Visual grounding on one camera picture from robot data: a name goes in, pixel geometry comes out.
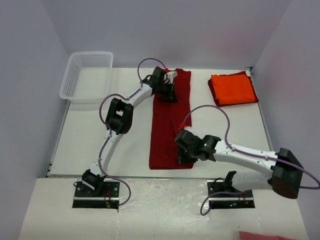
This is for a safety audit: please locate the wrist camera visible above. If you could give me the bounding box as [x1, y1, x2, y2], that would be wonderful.
[164, 70, 178, 84]
[178, 122, 192, 131]

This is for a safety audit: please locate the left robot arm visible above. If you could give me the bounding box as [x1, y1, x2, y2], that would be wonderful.
[81, 68, 178, 197]

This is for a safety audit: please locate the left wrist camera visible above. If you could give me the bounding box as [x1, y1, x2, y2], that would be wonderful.
[164, 70, 178, 84]

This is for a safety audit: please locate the dark red t shirt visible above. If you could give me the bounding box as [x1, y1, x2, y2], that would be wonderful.
[207, 70, 260, 108]
[149, 68, 194, 170]

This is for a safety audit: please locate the folded dark red t shirt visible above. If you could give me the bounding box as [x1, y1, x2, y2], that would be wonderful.
[207, 70, 260, 108]

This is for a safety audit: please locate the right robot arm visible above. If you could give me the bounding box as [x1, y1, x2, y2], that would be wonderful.
[174, 129, 303, 199]

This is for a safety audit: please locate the folded orange t shirt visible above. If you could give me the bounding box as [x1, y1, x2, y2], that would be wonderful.
[210, 71, 254, 106]

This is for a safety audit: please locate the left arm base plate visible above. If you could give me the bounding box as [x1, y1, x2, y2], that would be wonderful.
[72, 181, 120, 210]

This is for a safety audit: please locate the white plastic basket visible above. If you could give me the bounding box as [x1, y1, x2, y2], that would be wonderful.
[59, 51, 114, 104]

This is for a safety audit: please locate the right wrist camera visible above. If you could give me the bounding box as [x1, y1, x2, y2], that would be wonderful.
[178, 122, 192, 131]

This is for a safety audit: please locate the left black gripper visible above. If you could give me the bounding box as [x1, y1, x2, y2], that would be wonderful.
[157, 81, 177, 103]

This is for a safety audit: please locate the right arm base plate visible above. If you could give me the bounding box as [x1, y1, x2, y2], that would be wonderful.
[207, 178, 256, 210]

